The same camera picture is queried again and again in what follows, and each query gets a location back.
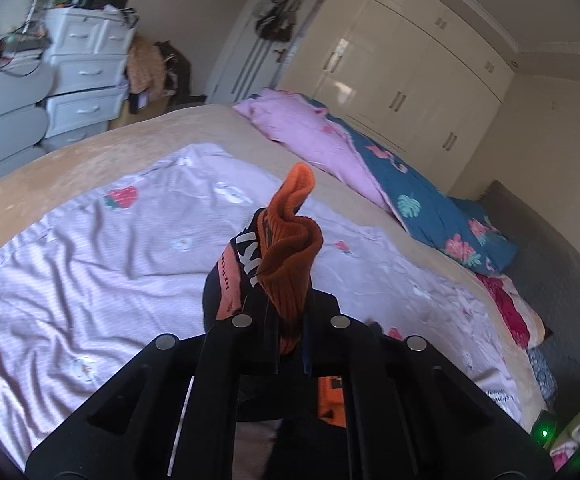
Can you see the grey upholstered headboard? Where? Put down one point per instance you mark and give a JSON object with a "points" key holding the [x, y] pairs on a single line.
{"points": [[555, 270]]}

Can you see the white door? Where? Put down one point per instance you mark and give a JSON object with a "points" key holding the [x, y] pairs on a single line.
{"points": [[242, 65]]}

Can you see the pink and blue floral quilt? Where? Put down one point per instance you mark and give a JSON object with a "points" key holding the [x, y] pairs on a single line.
{"points": [[320, 145]]}

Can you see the lilac printed bed sheet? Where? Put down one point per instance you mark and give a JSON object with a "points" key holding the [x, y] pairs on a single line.
{"points": [[120, 260]]}

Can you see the cream wardrobe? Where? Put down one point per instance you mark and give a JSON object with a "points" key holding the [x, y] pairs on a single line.
{"points": [[400, 70]]}

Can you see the blue white patterned pillow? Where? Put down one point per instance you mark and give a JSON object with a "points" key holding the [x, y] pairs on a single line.
{"points": [[542, 375]]}

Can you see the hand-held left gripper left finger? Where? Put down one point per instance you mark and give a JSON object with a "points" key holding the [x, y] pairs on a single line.
{"points": [[240, 347]]}

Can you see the beige orange clothes pile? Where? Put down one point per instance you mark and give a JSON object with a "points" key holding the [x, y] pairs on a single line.
{"points": [[145, 70]]}

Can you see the red floral pillow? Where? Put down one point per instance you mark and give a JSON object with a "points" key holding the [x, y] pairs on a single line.
{"points": [[507, 310]]}

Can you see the black bag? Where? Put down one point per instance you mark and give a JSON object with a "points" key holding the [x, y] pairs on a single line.
{"points": [[180, 70]]}

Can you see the green lit device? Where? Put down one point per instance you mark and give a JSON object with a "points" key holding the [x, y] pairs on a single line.
{"points": [[544, 432]]}

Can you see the grey desk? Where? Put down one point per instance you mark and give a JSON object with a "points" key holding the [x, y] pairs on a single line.
{"points": [[5, 110]]}

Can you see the black garment with orange trim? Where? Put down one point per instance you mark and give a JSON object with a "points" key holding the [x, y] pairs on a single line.
{"points": [[285, 260]]}

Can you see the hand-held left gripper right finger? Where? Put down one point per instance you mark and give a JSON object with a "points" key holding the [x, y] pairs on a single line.
{"points": [[327, 345]]}

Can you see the white drawer chest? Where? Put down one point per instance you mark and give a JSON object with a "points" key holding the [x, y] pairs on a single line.
{"points": [[87, 75]]}

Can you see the bags hanging on door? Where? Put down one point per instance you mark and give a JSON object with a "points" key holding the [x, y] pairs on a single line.
{"points": [[276, 22]]}

